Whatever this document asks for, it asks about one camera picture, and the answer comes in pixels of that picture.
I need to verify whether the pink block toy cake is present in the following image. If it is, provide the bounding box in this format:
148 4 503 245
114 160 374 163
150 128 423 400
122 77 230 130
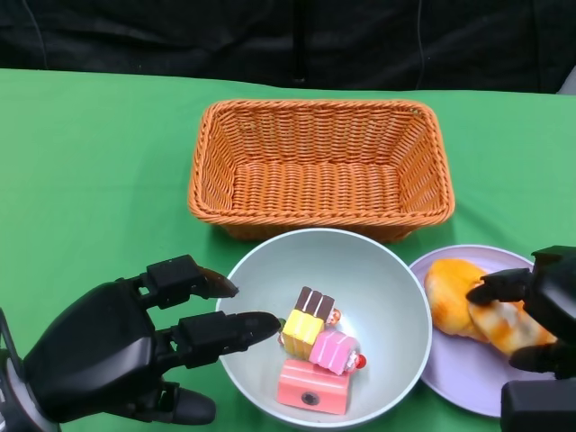
276 358 351 416

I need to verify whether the chocolate striped toy cake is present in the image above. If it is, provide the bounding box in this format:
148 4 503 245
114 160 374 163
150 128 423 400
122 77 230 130
294 285 342 328

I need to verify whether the yellow toy cake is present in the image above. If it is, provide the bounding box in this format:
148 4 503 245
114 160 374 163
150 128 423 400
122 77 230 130
276 309 326 359

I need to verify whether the lavender round plate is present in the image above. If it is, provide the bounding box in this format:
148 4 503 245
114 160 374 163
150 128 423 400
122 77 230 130
407 244 559 419

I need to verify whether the pale grey-green bowl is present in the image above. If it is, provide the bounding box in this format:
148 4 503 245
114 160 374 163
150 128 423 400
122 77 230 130
215 227 433 428

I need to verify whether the orange wicker basket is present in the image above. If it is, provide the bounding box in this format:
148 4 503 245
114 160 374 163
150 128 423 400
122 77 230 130
186 98 455 244

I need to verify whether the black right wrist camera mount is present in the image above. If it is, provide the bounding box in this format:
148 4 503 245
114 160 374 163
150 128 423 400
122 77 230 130
499 379 576 432

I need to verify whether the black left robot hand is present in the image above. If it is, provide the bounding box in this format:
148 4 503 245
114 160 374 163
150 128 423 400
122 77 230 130
22 254 283 427

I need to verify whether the round orange-white bread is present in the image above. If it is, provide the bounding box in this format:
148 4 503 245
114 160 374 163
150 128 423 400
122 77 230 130
467 299 559 359

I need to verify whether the green tablecloth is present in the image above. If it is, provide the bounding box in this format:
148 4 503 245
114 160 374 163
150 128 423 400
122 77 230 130
0 67 576 432

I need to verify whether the black backdrop curtain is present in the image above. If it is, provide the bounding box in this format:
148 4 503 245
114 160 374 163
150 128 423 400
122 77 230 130
0 0 576 95

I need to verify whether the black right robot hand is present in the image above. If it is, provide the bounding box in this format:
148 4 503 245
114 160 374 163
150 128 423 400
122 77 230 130
465 245 576 379

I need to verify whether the pink roll toy cake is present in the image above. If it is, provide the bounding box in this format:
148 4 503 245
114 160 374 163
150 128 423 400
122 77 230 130
308 328 366 375

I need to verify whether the long orange bread loaf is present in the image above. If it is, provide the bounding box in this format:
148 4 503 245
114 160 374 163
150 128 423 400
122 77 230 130
424 257 490 341

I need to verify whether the white panel corner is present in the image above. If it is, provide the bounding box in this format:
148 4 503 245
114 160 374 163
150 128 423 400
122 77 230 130
556 66 576 95

